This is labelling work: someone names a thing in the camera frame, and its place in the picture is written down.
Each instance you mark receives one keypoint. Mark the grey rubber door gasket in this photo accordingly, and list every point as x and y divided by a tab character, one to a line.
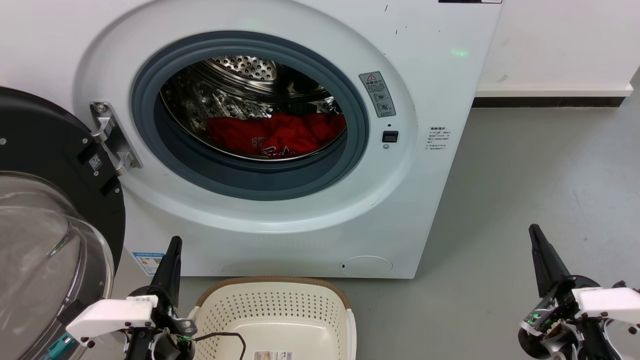
250	184

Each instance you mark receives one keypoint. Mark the silver metal door hinge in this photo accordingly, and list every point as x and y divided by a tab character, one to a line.
113	141

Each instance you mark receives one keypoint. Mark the black door latch socket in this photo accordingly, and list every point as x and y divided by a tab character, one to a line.
390	136

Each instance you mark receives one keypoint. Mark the small printed text sticker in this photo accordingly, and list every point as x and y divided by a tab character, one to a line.
438	139

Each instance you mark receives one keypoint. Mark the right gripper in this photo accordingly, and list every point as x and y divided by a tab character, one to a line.
560	325

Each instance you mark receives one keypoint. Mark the small QR code sticker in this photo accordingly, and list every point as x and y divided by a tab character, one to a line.
95	162

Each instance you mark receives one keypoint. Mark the grey warning sticker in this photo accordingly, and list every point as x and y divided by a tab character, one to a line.
377	95

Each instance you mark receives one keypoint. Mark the stainless steel washing machine drum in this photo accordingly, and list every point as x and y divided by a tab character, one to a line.
225	102

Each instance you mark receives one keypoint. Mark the round drain filter cover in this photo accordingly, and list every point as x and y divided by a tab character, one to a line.
366	266

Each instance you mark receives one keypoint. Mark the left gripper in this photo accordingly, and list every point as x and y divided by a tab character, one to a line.
167	340

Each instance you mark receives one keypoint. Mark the red sports jersey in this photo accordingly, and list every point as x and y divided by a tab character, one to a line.
280	134

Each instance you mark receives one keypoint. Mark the cream perforated laundry basket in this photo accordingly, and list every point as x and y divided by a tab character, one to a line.
275	310

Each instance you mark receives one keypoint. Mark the white barcode label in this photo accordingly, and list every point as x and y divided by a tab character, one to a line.
273	356

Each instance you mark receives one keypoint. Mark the white front-load washing machine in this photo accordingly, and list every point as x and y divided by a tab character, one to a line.
425	200

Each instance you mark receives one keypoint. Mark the blue energy label sticker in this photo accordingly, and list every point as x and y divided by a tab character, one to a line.
149	263

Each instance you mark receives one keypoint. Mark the black wall baseboard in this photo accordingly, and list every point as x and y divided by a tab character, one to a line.
547	102

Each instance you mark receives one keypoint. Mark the black glass washer door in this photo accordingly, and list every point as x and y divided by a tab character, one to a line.
45	135

